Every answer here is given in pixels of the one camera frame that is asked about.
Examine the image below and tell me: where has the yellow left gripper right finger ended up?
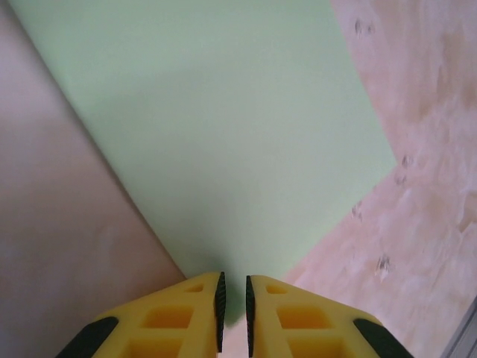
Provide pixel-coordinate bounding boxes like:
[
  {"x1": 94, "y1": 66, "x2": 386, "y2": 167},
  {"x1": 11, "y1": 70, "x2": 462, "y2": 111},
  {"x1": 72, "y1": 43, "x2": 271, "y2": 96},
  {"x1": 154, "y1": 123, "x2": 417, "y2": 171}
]
[{"x1": 244, "y1": 274, "x2": 414, "y2": 358}]

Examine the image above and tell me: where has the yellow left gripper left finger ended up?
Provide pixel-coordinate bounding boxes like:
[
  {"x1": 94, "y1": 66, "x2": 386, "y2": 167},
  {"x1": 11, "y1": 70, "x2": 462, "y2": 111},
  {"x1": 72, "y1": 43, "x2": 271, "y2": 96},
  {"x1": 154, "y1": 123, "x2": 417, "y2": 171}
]
[{"x1": 55, "y1": 271, "x2": 227, "y2": 358}]

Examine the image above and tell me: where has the green square paper sheet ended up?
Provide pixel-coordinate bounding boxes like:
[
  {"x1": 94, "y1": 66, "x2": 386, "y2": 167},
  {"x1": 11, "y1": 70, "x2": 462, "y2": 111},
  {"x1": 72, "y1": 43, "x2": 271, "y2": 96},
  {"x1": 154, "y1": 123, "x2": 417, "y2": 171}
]
[{"x1": 7, "y1": 0, "x2": 398, "y2": 329}]

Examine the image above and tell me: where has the wide aluminium mounting rail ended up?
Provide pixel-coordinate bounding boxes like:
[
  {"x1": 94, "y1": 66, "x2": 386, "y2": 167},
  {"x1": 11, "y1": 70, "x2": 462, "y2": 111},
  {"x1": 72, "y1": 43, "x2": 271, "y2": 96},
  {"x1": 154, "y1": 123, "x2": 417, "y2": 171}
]
[{"x1": 439, "y1": 308, "x2": 477, "y2": 358}]

